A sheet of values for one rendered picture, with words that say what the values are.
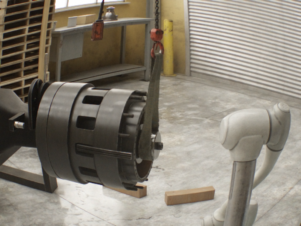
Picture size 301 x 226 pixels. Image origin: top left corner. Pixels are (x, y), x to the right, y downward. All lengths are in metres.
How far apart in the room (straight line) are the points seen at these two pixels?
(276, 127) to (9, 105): 1.75
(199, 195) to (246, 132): 2.26
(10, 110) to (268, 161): 1.66
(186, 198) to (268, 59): 4.52
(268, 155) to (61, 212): 2.14
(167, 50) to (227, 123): 7.21
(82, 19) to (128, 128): 5.36
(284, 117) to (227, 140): 0.26
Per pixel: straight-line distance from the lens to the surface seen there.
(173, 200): 3.81
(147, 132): 2.49
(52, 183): 3.94
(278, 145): 1.75
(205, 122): 6.16
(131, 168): 2.44
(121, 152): 2.34
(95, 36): 2.42
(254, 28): 8.04
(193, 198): 3.85
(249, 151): 1.64
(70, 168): 2.51
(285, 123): 1.69
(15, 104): 2.90
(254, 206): 2.06
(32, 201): 3.75
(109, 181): 2.50
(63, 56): 7.18
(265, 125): 1.65
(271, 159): 1.81
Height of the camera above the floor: 1.65
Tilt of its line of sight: 14 degrees down
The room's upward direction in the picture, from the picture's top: 1 degrees clockwise
